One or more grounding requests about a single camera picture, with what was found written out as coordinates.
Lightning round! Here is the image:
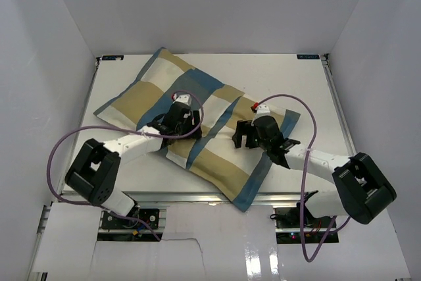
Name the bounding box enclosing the blue beige white checked pillowcase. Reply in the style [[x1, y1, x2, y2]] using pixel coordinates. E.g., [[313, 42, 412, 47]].
[[93, 46, 301, 213]]

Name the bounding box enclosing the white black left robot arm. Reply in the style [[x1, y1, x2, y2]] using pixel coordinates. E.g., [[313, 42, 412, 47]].
[[64, 101, 201, 228]]

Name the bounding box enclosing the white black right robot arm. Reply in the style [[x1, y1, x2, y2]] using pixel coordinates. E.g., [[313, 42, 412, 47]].
[[232, 115, 397, 224]]

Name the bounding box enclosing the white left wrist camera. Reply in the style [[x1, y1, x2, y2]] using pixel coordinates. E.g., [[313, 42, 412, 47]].
[[172, 93, 192, 107]]

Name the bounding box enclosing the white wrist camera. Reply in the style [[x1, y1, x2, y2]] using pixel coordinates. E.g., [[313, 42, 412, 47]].
[[251, 103, 270, 120], [172, 93, 192, 107]]

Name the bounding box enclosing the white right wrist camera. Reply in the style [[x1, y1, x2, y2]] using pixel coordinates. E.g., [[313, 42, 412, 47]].
[[251, 103, 270, 120]]

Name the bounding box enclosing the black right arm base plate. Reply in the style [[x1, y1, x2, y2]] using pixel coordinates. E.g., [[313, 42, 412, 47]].
[[270, 207, 332, 232]]

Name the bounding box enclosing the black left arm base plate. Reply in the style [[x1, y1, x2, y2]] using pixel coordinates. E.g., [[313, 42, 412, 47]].
[[100, 208, 160, 230]]

